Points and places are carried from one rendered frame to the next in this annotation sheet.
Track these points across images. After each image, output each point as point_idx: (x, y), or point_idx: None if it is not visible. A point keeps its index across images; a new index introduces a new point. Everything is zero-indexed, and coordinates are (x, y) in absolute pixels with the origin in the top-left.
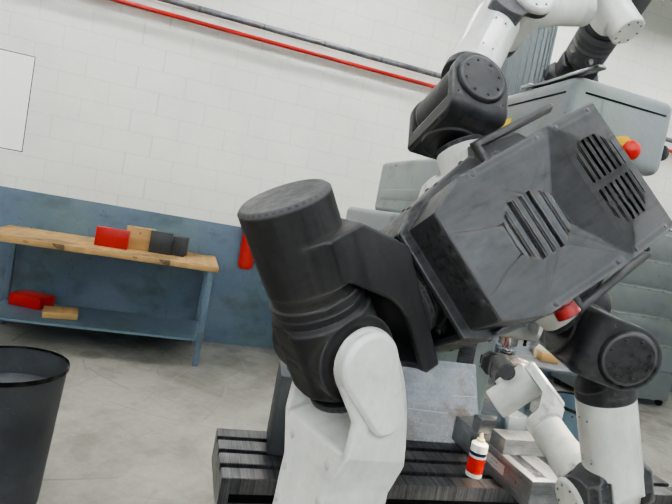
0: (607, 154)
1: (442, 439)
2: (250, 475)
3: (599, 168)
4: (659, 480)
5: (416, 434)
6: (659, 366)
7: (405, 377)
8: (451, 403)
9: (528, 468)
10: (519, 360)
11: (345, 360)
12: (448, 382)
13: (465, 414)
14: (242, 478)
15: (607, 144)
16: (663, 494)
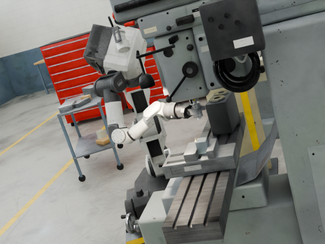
0: (93, 36)
1: (257, 162)
2: (208, 121)
3: (96, 38)
4: (180, 222)
5: (259, 153)
6: (94, 91)
7: (274, 123)
8: (270, 148)
9: (177, 154)
10: (169, 102)
11: None
12: (273, 135)
13: (266, 158)
14: (207, 120)
15: (92, 34)
16: (167, 215)
